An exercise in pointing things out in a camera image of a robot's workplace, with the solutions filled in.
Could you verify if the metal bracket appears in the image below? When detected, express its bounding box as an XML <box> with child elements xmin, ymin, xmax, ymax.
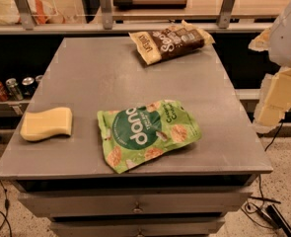
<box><xmin>100</xmin><ymin>0</ymin><xmax>113</xmax><ymax>30</ymax></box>
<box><xmin>217</xmin><ymin>0</ymin><xmax>236</xmax><ymax>29</ymax></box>
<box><xmin>14</xmin><ymin>0</ymin><xmax>36</xmax><ymax>30</ymax></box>

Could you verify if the yellow sponge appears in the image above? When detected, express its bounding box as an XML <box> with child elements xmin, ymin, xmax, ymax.
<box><xmin>20</xmin><ymin>108</ymin><xmax>73</xmax><ymax>141</ymax></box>

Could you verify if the orange white snack bag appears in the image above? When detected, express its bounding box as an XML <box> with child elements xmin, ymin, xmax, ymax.
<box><xmin>28</xmin><ymin>0</ymin><xmax>65</xmax><ymax>25</ymax></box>

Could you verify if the black cable on left floor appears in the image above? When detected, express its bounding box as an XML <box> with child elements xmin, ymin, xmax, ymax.
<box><xmin>0</xmin><ymin>164</ymin><xmax>14</xmax><ymax>237</ymax></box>

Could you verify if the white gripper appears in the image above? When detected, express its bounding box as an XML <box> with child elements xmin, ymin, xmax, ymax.
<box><xmin>249</xmin><ymin>1</ymin><xmax>291</xmax><ymax>128</ymax></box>

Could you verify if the black power strip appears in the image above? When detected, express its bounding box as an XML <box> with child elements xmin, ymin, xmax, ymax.
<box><xmin>266</xmin><ymin>204</ymin><xmax>291</xmax><ymax>237</ymax></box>

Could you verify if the dark soda can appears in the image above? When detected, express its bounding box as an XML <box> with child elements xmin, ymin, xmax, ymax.
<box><xmin>22</xmin><ymin>77</ymin><xmax>37</xmax><ymax>96</ymax></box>

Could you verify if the right metal bracket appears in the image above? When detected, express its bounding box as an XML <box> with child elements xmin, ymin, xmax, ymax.
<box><xmin>217</xmin><ymin>0</ymin><xmax>236</xmax><ymax>29</ymax></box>

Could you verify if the green rice chip bag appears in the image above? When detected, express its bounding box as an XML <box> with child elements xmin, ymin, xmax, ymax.
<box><xmin>97</xmin><ymin>100</ymin><xmax>201</xmax><ymax>174</ymax></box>

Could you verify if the silver soda can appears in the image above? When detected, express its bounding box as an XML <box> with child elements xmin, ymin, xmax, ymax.
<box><xmin>6</xmin><ymin>78</ymin><xmax>24</xmax><ymax>101</ymax></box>

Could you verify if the middle metal bracket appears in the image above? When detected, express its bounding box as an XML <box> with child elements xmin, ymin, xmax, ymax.
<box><xmin>100</xmin><ymin>0</ymin><xmax>113</xmax><ymax>30</ymax></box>

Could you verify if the brown chip bag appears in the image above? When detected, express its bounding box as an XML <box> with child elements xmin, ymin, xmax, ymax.
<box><xmin>129</xmin><ymin>21</ymin><xmax>215</xmax><ymax>65</ymax></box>

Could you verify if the left metal bracket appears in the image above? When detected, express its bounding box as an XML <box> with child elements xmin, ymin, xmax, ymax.
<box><xmin>14</xmin><ymin>0</ymin><xmax>36</xmax><ymax>30</ymax></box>

